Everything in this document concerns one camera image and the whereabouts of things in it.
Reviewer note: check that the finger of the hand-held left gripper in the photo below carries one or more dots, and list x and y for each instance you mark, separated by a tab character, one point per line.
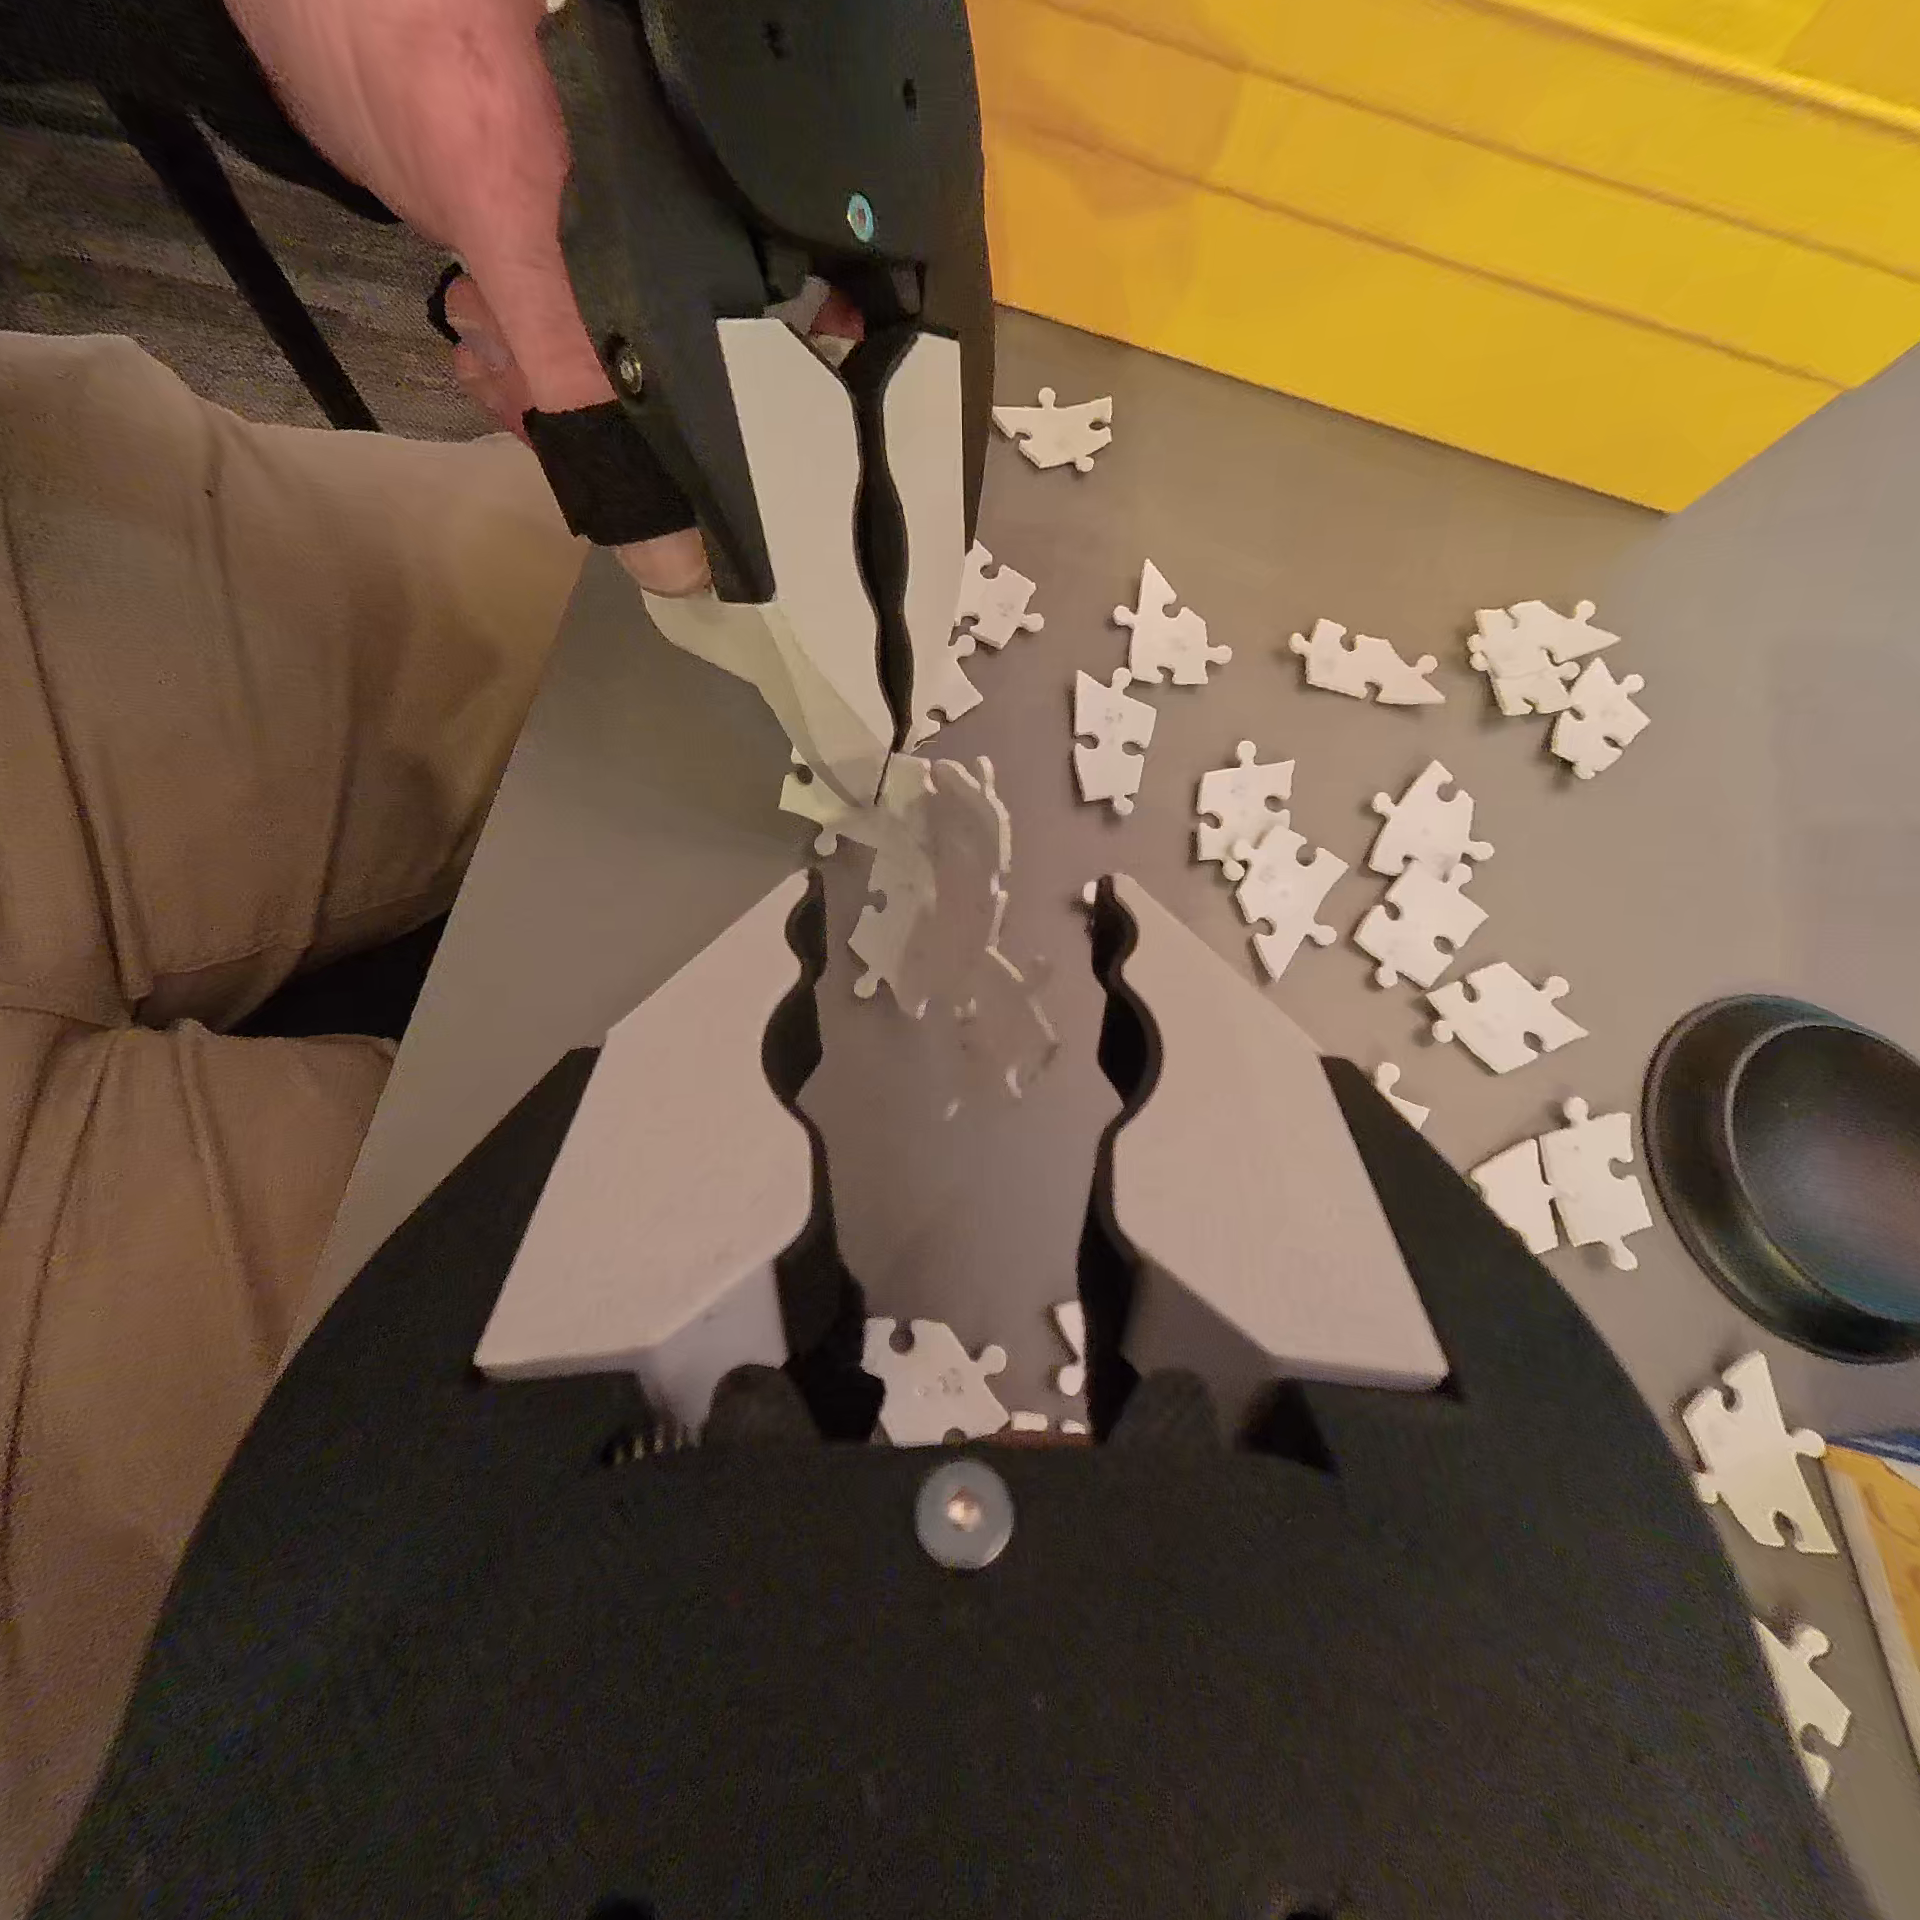
803	524
934	480

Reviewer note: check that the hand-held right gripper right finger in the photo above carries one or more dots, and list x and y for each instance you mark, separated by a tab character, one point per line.
1261	1185

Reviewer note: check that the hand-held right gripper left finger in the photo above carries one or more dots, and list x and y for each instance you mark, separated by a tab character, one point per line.
662	1171

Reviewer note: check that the assembled white puzzle section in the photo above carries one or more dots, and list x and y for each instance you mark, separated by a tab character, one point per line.
944	900

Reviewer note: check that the scattered loose white puzzle pieces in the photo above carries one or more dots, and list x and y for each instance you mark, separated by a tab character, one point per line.
1501	1018

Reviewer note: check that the black round ball stand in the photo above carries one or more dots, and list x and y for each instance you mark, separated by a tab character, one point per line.
1687	1154

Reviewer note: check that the person's left hand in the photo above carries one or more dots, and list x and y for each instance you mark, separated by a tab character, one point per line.
435	136

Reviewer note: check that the yellow plastic bin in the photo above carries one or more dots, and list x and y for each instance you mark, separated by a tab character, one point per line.
1349	225

